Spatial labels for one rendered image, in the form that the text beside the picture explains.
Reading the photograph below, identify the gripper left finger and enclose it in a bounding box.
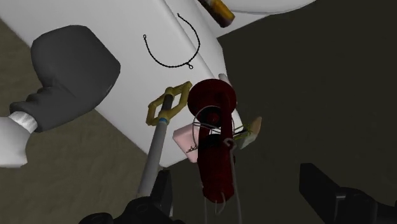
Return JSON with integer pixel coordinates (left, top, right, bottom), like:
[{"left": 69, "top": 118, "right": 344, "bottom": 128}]
[{"left": 78, "top": 169, "right": 187, "bottom": 224}]

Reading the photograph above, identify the yellow-handled grey key sword toy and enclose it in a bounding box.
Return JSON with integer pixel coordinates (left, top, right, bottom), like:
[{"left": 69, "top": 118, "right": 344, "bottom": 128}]
[{"left": 136, "top": 81, "right": 193, "bottom": 198}]

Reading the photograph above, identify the beige and white wedge block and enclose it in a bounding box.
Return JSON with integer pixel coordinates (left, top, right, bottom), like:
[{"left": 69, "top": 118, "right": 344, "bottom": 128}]
[{"left": 233, "top": 116, "right": 263, "bottom": 151}]

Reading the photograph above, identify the orange and brown cylinder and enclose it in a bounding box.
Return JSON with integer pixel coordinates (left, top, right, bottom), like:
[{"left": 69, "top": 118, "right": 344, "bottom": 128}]
[{"left": 197, "top": 0, "right": 236, "bottom": 29}]

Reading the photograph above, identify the black chain necklace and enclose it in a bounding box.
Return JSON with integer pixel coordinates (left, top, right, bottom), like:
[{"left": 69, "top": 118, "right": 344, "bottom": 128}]
[{"left": 143, "top": 13, "right": 202, "bottom": 70}]

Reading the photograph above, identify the dark red cylinder with wires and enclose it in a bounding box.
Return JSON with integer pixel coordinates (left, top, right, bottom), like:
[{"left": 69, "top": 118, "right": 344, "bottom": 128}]
[{"left": 186, "top": 78, "right": 244, "bottom": 224}]

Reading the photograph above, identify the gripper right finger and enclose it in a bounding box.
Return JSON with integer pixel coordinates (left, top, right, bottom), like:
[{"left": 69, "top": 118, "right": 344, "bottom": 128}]
[{"left": 298, "top": 162, "right": 397, "bottom": 224}]

